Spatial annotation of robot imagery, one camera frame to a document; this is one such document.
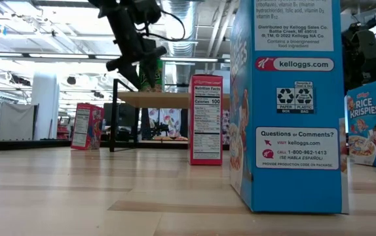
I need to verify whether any white round column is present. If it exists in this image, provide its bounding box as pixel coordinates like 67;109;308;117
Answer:
31;72;60;141

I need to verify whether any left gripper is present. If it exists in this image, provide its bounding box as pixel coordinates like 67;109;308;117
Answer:
98;6;168;90

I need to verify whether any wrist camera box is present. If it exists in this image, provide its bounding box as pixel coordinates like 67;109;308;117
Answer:
350;29;376;60
129;0;162;26

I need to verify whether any red Froot Loops cereal box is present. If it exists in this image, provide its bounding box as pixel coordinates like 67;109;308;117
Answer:
70;102;105;151
188;74;224;166

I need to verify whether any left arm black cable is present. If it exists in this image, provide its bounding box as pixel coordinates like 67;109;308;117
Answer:
143;9;187;43

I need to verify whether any red tool cart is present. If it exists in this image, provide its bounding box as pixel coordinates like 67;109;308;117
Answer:
56;115;71;141

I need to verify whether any silver ceiling ventilation duct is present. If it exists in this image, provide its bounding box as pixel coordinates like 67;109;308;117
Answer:
161;0;197;58

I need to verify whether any green Apple Jacks cereal box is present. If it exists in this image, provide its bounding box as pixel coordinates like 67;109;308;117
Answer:
138;58;164;93

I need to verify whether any wooden shelf black metal frame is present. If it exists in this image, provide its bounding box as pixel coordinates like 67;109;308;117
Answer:
109;78;231;153

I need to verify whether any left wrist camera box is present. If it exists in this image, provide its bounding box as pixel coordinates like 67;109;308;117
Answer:
129;0;162;26

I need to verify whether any long ceiling light strip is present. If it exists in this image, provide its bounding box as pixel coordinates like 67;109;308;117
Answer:
0;51;231;64

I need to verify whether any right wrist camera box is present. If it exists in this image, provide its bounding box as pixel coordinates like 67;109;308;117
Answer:
350;29;376;60

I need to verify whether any white partition screen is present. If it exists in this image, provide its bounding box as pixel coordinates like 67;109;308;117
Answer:
0;102;39;142

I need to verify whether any dark background monitor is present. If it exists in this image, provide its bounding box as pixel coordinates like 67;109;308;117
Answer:
102;103;140;128

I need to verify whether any blue Rice Krispies cereal box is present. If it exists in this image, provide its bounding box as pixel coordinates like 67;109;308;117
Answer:
229;0;350;214
344;78;376;170

